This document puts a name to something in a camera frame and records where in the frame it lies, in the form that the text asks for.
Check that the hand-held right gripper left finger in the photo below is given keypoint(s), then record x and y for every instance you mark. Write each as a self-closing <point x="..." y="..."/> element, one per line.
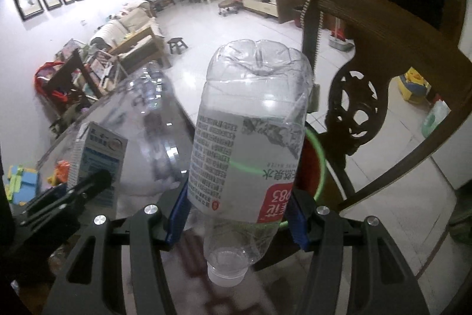
<point x="177" y="215"/>

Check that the wooden sofa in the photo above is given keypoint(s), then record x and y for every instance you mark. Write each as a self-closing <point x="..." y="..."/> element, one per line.
<point x="136" y="31"/>

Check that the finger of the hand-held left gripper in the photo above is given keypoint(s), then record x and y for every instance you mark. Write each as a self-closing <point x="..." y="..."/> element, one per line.
<point x="88" y="186"/>

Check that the yellow toy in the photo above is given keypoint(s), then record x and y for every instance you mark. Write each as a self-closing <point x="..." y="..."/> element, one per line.
<point x="413" y="86"/>

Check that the small white blue carton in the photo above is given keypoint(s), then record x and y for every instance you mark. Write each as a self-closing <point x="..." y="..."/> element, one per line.
<point x="99" y="156"/>

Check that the pale green bag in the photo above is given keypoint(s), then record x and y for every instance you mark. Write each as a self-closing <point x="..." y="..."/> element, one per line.
<point x="437" y="117"/>

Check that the dark wooden chair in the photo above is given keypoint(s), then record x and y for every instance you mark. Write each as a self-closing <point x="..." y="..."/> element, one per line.
<point x="70" y="71"/>

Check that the orange wrapper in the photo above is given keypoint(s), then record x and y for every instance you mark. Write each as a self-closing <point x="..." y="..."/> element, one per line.
<point x="62" y="170"/>

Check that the clear plastic water bottle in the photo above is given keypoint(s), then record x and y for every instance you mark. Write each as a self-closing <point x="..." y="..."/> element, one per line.
<point x="239" y="152"/>

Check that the white rack with books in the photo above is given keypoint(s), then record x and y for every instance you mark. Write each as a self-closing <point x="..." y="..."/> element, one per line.
<point x="101" y="69"/>

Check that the carved wooden chair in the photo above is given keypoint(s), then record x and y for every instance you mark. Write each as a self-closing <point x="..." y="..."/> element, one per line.
<point x="387" y="27"/>

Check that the red bag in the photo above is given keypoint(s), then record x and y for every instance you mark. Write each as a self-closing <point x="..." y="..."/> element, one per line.
<point x="44" y="79"/>

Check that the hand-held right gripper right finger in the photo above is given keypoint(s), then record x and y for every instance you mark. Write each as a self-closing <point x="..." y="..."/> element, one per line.
<point x="298" y="222"/>

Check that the green foam toy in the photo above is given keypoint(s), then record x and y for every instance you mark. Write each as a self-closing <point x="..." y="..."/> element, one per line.
<point x="22" y="184"/>

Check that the red bin with green rim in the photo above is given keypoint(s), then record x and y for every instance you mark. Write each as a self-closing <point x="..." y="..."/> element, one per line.
<point x="311" y="167"/>

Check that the round rolling stool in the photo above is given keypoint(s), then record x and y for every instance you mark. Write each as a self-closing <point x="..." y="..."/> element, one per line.
<point x="228" y="6"/>

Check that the small dark wooden stool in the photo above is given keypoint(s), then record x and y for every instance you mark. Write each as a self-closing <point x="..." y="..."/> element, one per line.
<point x="177" y="43"/>

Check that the floor broom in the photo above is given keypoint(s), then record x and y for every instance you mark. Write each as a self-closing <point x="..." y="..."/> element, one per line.
<point x="340" y="40"/>

